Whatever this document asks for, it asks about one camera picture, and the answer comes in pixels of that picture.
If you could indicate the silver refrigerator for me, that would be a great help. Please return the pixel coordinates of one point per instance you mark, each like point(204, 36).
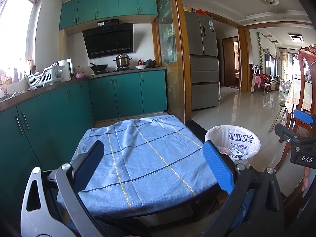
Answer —
point(203, 60)

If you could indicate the pink bowl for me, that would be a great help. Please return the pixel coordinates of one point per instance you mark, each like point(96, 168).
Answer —
point(79, 75)

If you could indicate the white bowl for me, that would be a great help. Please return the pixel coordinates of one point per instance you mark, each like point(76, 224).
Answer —
point(141, 67)

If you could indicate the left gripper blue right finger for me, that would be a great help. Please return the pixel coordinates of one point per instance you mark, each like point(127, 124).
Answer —
point(219, 165)

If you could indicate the white dish rack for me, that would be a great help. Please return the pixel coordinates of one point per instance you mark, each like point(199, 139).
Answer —
point(50, 75)

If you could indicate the teal lower cabinets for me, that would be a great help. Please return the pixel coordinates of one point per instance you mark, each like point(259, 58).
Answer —
point(44, 130)

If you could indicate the teal upper cabinets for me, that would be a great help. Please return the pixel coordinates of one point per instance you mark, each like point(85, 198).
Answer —
point(75, 12)

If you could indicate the white plastic trash basket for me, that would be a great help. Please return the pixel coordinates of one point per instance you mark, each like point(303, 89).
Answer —
point(233, 143)

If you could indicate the black wok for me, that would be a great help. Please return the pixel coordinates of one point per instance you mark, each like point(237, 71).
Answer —
point(97, 68)

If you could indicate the teal cabinets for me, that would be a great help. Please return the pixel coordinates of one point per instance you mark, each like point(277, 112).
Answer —
point(75, 12)
point(44, 130)

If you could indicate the black cooking pot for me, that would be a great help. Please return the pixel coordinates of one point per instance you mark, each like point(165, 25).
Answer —
point(150, 63)

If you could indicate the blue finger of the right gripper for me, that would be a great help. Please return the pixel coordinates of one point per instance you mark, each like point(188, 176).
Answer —
point(303, 116)
point(285, 133)

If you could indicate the pink printed plastic bag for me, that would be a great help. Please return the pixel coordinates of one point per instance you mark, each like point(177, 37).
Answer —
point(223, 150)

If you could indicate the wooden stool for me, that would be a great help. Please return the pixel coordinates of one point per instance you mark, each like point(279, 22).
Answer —
point(282, 116)

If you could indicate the person's jeans leg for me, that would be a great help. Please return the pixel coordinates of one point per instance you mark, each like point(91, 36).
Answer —
point(243, 210)

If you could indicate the white kitchen appliance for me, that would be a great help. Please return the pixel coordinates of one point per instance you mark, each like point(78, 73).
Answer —
point(67, 71)

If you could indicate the black range hood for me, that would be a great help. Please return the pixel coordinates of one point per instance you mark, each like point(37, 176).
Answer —
point(109, 40)

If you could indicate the red wooden chair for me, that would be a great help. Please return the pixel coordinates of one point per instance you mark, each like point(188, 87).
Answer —
point(302, 93)

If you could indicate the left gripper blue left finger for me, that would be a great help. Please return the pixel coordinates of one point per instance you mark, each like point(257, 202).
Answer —
point(85, 165)

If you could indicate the blue checked tablecloth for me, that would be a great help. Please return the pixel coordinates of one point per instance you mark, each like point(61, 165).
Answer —
point(148, 165)

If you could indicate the white blue ointment box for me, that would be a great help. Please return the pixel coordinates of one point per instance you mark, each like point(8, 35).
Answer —
point(235, 152)

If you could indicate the white printed trash bag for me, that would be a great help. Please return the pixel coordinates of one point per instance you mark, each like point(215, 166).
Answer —
point(233, 140)

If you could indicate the wooden glass sliding door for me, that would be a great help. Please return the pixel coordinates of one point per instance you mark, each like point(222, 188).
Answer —
point(170, 40)

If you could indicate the low dark wooden table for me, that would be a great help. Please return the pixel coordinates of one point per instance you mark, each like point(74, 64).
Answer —
point(190, 211)

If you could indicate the steel stock pot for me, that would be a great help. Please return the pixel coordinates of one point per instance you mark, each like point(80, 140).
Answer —
point(122, 60)

